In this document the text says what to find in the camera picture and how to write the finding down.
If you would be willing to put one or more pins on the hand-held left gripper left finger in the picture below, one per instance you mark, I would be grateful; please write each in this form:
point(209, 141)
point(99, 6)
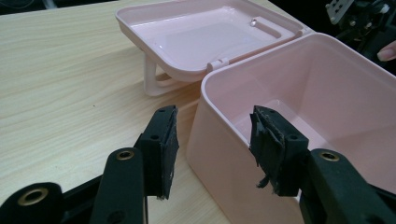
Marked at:
point(158, 146)

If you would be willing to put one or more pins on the pink plastic lunch box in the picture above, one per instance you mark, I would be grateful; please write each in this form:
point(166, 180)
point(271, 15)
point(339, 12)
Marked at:
point(327, 93)

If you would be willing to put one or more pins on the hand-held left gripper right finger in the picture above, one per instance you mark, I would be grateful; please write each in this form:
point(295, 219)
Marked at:
point(280, 149)

